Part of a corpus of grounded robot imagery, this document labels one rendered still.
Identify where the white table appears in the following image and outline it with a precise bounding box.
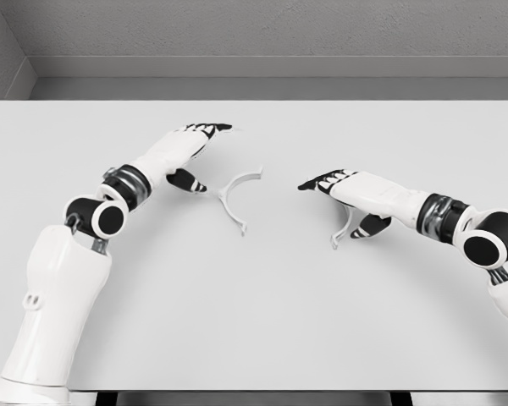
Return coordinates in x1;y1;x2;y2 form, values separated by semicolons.
0;99;508;406

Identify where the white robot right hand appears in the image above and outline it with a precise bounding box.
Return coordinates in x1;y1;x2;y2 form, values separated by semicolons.
296;169;394;240

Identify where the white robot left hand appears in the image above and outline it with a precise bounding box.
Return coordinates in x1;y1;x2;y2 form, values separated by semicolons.
149;123;234;196

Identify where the thin white pipe clamp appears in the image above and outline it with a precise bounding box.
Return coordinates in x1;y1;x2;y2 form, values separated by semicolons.
329;206;356;250

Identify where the white pipe clamp with stem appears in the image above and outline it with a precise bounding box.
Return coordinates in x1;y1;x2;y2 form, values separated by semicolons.
213;165;265;238

